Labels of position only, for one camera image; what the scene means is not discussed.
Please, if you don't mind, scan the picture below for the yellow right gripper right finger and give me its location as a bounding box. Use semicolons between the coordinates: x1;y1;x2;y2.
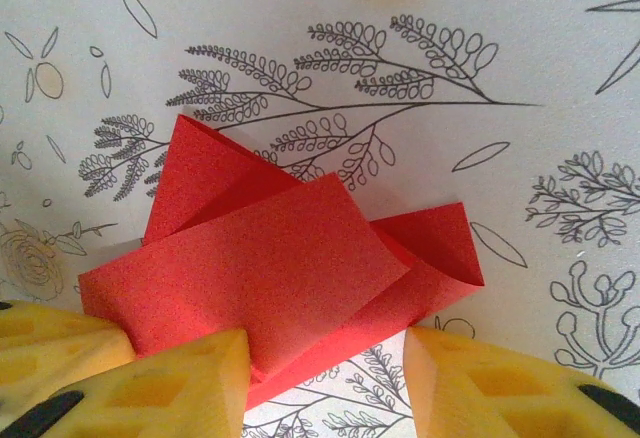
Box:
403;325;640;438

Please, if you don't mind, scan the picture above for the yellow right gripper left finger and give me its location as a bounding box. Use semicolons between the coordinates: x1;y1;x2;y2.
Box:
0;328;251;438

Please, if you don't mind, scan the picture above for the red cloth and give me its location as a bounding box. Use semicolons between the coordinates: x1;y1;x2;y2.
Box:
77;113;485;412

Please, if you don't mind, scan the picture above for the floral tablecloth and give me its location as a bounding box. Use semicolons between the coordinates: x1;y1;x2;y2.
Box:
0;0;640;438

